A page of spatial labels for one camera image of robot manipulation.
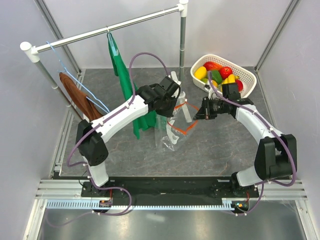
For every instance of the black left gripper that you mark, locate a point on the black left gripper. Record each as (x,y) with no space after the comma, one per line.
(168,113)

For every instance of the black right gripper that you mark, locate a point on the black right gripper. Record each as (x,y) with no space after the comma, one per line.
(205,113)

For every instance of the clear zip top bag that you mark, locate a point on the clear zip top bag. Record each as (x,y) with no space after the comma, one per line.
(172,132)

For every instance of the yellow banana bunch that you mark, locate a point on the yellow banana bunch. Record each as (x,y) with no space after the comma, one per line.
(229,80)

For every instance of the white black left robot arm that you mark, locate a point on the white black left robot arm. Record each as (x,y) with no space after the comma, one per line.
(93,136)

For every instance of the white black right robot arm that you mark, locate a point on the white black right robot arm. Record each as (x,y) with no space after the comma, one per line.
(276,155)

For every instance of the yellow green mango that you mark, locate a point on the yellow green mango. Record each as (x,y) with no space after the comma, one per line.
(204,80)

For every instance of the green shirt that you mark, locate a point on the green shirt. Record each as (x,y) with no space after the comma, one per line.
(120,70)

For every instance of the green bell pepper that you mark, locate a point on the green bell pepper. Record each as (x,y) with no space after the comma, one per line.
(215,76)

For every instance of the yellow lemon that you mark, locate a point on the yellow lemon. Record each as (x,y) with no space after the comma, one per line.
(200,73)

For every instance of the red pomegranate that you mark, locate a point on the red pomegranate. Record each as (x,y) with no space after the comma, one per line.
(239,85)

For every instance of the red apple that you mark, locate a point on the red apple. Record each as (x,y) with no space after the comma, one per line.
(225,72)

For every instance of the white plastic basket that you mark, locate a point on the white plastic basket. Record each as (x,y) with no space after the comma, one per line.
(247,78)

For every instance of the light blue hanger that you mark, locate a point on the light blue hanger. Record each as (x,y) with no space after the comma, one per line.
(93,98)

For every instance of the brown towel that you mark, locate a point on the brown towel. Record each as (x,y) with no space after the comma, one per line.
(79,98)

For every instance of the blue shirt hanger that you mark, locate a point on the blue shirt hanger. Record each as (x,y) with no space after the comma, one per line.
(111,43)

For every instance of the white clothes rack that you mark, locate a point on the white clothes rack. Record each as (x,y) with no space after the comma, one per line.
(32,52)

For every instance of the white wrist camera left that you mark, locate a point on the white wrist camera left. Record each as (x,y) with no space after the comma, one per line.
(175,89)

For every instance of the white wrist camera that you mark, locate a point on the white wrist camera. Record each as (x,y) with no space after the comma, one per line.
(211,93)
(175,89)

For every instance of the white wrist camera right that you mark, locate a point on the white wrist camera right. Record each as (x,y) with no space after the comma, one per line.
(211,93)

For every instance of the slotted cable duct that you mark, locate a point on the slotted cable duct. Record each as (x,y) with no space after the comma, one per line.
(89,204)

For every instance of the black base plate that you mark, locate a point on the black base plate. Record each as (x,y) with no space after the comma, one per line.
(170,191)

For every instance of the aluminium frame rail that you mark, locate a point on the aluminium frame rail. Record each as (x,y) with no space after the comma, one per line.
(71,189)

